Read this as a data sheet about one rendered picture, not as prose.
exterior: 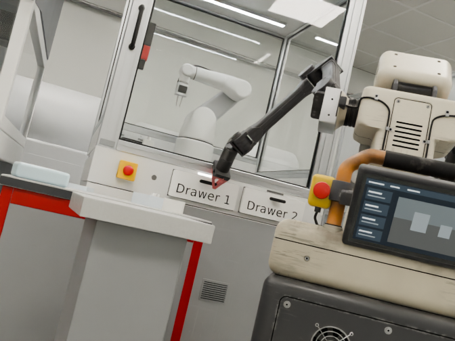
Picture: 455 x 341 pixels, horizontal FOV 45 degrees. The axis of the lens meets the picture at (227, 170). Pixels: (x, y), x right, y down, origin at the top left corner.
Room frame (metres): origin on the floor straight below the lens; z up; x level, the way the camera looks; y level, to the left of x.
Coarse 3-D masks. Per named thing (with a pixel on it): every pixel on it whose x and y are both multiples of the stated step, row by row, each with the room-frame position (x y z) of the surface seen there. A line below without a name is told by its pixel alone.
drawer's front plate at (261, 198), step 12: (252, 192) 2.33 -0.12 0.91; (264, 192) 2.35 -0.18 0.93; (240, 204) 2.33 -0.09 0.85; (252, 204) 2.34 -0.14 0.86; (264, 204) 2.35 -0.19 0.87; (276, 204) 2.37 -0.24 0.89; (288, 204) 2.38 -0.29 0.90; (300, 204) 2.39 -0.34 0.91; (264, 216) 2.35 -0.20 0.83; (276, 216) 2.37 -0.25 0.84; (288, 216) 2.38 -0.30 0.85; (300, 216) 2.40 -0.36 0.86
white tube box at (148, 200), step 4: (136, 192) 1.93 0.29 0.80; (132, 196) 1.95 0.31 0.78; (136, 196) 1.92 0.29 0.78; (140, 196) 1.90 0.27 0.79; (144, 196) 1.87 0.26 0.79; (148, 196) 1.85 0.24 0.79; (152, 196) 1.85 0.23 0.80; (132, 200) 1.94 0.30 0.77; (136, 200) 1.92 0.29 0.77; (140, 200) 1.89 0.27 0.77; (144, 200) 1.87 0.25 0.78; (148, 200) 1.85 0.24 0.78; (152, 200) 1.86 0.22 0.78; (156, 200) 1.87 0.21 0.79; (160, 200) 1.87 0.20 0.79; (144, 204) 1.86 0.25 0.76; (148, 204) 1.85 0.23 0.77; (152, 204) 1.86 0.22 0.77; (156, 204) 1.87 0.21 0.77; (160, 204) 1.88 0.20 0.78; (160, 208) 1.88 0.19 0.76
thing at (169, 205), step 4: (164, 200) 1.76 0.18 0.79; (168, 200) 1.75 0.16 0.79; (172, 200) 1.74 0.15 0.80; (176, 200) 1.74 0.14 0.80; (164, 204) 1.76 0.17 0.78; (168, 204) 1.75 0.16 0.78; (172, 204) 1.74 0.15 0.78; (176, 204) 1.74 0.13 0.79; (180, 204) 1.75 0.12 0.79; (184, 204) 1.77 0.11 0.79; (164, 208) 1.75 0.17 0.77; (168, 208) 1.74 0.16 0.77; (172, 208) 1.74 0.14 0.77; (176, 208) 1.74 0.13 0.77; (180, 208) 1.75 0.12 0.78; (176, 212) 1.75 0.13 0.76; (180, 212) 1.76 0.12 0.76
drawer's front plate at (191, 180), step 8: (176, 176) 2.24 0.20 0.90; (184, 176) 2.25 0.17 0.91; (192, 176) 2.26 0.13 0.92; (200, 176) 2.27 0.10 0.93; (176, 184) 2.24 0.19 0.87; (184, 184) 2.25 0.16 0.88; (192, 184) 2.26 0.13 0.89; (200, 184) 2.27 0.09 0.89; (224, 184) 2.30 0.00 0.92; (232, 184) 2.31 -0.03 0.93; (168, 192) 2.25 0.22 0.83; (176, 192) 2.24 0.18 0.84; (184, 192) 2.25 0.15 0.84; (200, 192) 2.27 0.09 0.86; (208, 192) 2.28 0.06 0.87; (216, 192) 2.29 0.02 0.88; (224, 192) 2.30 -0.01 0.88; (232, 192) 2.31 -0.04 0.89; (192, 200) 2.26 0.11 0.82; (200, 200) 2.27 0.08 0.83; (208, 200) 2.28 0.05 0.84; (216, 200) 2.29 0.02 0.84; (224, 200) 2.30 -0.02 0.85; (232, 200) 2.31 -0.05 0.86; (232, 208) 2.31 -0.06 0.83
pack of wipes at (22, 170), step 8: (16, 168) 1.54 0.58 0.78; (24, 168) 1.54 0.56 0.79; (32, 168) 1.56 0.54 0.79; (40, 168) 1.57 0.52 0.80; (48, 168) 1.58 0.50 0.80; (16, 176) 1.55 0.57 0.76; (24, 176) 1.55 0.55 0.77; (32, 176) 1.56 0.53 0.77; (40, 176) 1.57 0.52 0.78; (48, 176) 1.58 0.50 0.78; (56, 176) 1.59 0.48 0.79; (64, 176) 1.60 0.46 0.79; (56, 184) 1.59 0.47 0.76; (64, 184) 1.60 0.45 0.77
